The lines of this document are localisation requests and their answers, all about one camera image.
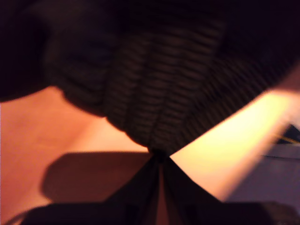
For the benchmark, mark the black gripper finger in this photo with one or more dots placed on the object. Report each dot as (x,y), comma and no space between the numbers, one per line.
(140,199)
(185,199)

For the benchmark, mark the black shorts with white hem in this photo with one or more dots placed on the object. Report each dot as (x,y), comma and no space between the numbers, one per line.
(152,82)

